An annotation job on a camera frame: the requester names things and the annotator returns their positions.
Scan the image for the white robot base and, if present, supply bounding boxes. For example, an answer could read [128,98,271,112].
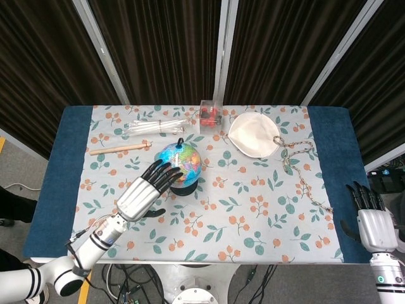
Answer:
[150,263,241,304]

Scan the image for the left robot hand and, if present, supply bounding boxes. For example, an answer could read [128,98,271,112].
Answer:
[113,159,184,222]

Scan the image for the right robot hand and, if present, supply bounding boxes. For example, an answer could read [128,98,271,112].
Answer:
[340,180,399,253]

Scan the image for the black floor cables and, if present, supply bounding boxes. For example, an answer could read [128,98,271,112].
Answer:
[101,263,168,304]

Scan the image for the small blue desk globe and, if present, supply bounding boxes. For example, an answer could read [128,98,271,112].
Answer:
[157,137,203,197]

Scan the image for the cream fabric pouch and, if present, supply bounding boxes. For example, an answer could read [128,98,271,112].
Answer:
[227,113,282,158]

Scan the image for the wooden stick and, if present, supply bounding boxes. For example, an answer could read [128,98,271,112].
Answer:
[89,141,153,156]

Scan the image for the braided rope cord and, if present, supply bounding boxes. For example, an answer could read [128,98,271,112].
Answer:
[272,135,333,213]

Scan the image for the clear box with red balls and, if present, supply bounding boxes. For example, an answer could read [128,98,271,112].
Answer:
[199,99,224,136]

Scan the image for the clear plastic tube bundle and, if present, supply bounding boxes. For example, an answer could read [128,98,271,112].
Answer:
[121,117,193,139]

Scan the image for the dark folding screen panel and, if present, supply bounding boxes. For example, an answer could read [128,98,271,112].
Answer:
[223,0,371,106]
[87,0,222,106]
[308,0,405,165]
[0,0,123,161]

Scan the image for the blue table cover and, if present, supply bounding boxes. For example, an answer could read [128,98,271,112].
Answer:
[22,104,373,264]

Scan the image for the floral patterned tablecloth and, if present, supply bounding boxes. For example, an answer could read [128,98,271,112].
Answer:
[68,104,345,263]

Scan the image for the yellow floor tape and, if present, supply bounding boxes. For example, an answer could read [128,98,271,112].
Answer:
[77,269,94,304]

